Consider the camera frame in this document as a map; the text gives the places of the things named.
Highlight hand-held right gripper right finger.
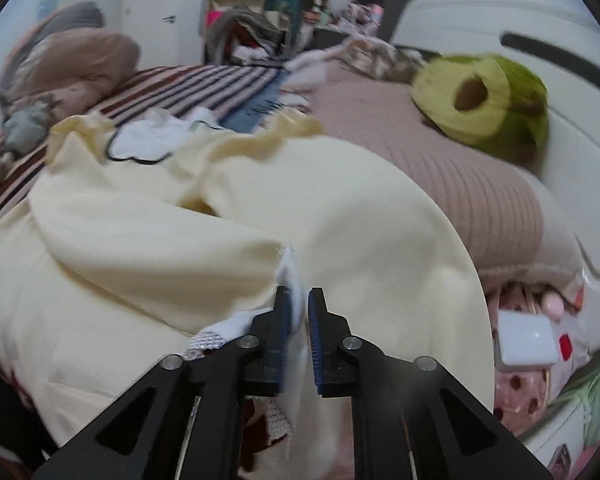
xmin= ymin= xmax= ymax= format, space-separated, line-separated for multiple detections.
xmin=307 ymin=287 xmax=556 ymax=480

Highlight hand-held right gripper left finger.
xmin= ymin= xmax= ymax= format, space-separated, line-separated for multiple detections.
xmin=30 ymin=286 xmax=293 ymax=480

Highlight cream top with white collar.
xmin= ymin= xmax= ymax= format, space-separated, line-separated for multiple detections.
xmin=0 ymin=110 xmax=496 ymax=480

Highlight pile of clothes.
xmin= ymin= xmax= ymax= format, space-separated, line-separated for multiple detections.
xmin=205 ymin=5 xmax=291 ymax=66

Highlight pink ribbed blanket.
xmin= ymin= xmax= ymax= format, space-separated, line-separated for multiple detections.
xmin=305 ymin=65 xmax=586 ymax=296

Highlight white box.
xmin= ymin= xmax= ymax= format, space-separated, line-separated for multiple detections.
xmin=495 ymin=310 xmax=558 ymax=368

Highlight pink dotted sheet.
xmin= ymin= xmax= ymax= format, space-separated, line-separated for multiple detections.
xmin=485 ymin=280 xmax=591 ymax=436

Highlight blue cloth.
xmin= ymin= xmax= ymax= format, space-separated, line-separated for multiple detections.
xmin=220 ymin=67 xmax=311 ymax=133

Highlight white fluffy cloth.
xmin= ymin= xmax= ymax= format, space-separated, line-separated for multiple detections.
xmin=285 ymin=42 xmax=361 ymax=86

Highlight striped knit blanket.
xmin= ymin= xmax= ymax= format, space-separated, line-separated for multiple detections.
xmin=0 ymin=62 xmax=293 ymax=241

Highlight leopard print cloth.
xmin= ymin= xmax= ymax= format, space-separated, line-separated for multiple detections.
xmin=342 ymin=37 xmax=431 ymax=83

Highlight avocado plush toy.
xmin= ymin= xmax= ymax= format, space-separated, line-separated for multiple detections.
xmin=411 ymin=55 xmax=551 ymax=163

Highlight grey plush toy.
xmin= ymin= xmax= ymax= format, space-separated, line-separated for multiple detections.
xmin=2 ymin=102 xmax=53 ymax=153

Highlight pink-brown pillow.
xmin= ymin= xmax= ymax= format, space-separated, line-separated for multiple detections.
xmin=0 ymin=27 xmax=141 ymax=121

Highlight white bed headboard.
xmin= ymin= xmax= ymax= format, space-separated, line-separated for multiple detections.
xmin=390 ymin=0 xmax=600 ymax=281

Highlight grey cloth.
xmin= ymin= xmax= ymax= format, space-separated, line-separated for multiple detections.
xmin=10 ymin=1 xmax=106 ymax=61

